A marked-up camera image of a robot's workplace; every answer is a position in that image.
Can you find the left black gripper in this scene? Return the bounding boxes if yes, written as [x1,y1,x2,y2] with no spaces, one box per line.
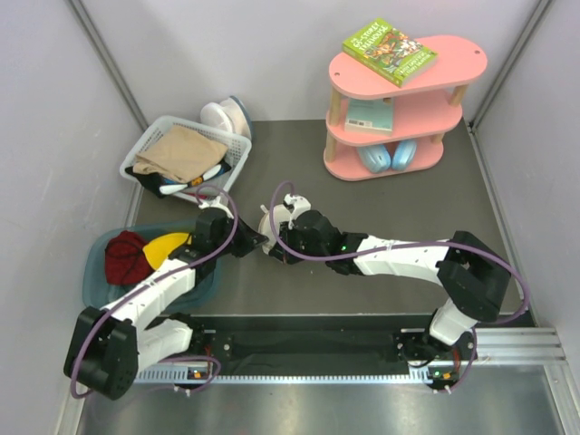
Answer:
[212,212,267,258]

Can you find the white mesh laundry bag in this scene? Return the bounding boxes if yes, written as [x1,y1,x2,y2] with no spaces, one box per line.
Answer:
[258,204,291,255]

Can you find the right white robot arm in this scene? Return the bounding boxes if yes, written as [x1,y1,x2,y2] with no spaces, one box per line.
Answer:
[258,205,514,359]

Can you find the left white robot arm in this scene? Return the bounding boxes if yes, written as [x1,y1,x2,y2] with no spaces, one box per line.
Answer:
[63,207,268,400]

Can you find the yellow cloth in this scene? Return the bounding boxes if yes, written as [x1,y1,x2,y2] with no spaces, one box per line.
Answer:
[142,232,190,270]

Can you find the white plastic basket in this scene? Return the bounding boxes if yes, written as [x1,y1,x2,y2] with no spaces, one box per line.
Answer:
[119,115,252,203]

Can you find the light blue headphones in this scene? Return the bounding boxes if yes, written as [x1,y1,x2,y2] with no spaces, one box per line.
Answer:
[357,140,418,174]

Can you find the black white garment in basket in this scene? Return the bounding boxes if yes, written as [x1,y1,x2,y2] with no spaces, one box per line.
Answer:
[124,159,232,198]

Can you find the beige folded cloth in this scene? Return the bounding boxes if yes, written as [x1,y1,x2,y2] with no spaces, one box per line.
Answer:
[132,125,228,183]

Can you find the pink three-tier shelf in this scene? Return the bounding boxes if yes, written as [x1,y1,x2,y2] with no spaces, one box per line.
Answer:
[324,35,488,181]

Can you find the dark red knit cloth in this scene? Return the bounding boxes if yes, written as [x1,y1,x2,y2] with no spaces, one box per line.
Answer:
[104,230,153,286]

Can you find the teal book on shelf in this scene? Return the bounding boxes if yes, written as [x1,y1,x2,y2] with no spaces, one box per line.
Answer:
[344,99,394,135]

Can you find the teal plastic tub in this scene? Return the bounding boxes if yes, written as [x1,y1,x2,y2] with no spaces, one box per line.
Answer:
[82,219,222,314]

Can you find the green paperback book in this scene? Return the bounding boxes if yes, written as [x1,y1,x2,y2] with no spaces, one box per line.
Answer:
[343,18,439,88]

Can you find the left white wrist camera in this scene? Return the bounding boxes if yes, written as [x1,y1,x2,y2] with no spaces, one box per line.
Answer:
[198,196,233,218]

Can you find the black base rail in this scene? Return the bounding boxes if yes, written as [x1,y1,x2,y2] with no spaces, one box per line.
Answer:
[175,314,474,377]

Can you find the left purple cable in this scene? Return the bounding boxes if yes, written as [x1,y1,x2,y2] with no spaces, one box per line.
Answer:
[68,183,239,400]

